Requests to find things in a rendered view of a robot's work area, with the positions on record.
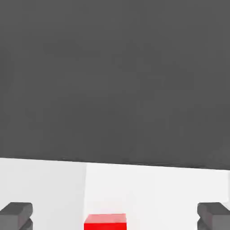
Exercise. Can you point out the small red cube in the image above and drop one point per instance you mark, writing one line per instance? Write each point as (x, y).
(105, 222)

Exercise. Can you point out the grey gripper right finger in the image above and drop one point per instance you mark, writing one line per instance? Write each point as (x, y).
(213, 214)

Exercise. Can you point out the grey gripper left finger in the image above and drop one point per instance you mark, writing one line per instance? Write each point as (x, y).
(16, 213)

